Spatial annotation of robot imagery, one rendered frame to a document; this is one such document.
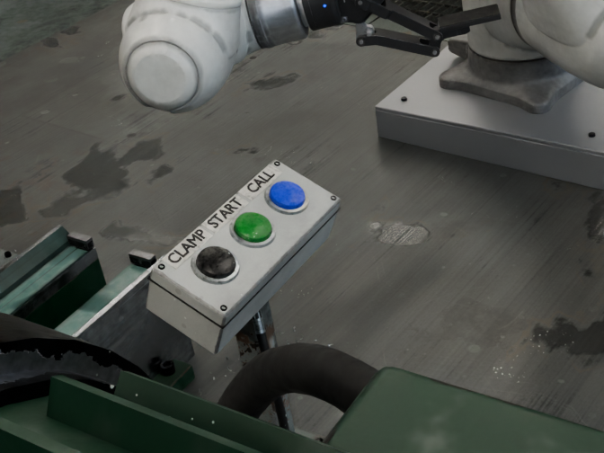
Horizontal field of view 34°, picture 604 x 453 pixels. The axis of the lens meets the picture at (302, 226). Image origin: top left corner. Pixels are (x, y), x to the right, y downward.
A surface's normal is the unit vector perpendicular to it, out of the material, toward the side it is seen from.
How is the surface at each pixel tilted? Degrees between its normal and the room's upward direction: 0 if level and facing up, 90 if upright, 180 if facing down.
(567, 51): 100
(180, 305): 90
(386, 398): 0
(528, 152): 90
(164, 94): 84
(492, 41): 98
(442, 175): 0
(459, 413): 0
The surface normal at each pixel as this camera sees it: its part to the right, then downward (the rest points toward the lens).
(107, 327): 0.83, 0.20
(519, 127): -0.17, -0.81
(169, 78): -0.14, 0.54
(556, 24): -0.77, 0.60
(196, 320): -0.53, 0.53
